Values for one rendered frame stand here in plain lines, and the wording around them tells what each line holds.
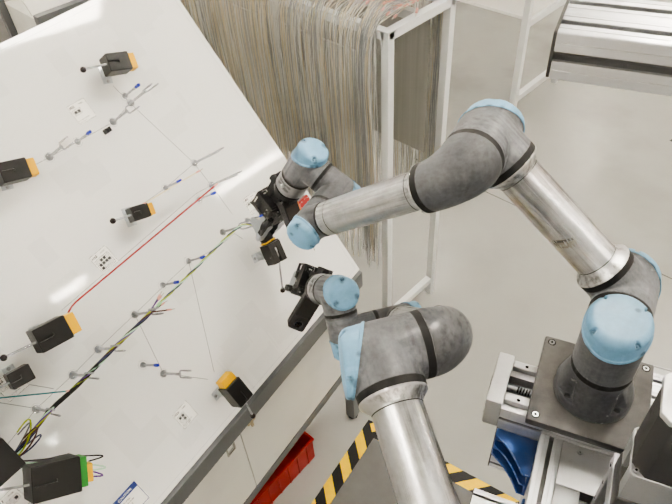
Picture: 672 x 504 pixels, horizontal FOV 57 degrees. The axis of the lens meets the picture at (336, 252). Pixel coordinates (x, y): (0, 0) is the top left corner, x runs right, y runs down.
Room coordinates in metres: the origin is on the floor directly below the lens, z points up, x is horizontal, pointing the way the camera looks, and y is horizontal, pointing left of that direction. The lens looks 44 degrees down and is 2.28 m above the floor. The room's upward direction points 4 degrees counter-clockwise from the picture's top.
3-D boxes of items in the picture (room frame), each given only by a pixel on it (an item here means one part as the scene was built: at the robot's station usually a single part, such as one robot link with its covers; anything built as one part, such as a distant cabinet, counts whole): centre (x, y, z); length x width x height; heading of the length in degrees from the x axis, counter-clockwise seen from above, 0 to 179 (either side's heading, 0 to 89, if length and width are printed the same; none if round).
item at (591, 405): (0.69, -0.50, 1.21); 0.15 x 0.15 x 0.10
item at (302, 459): (1.17, 0.38, 0.07); 0.39 x 0.29 x 0.14; 136
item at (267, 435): (1.14, 0.15, 0.60); 0.55 x 0.03 x 0.39; 144
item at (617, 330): (0.70, -0.50, 1.33); 0.13 x 0.12 x 0.14; 149
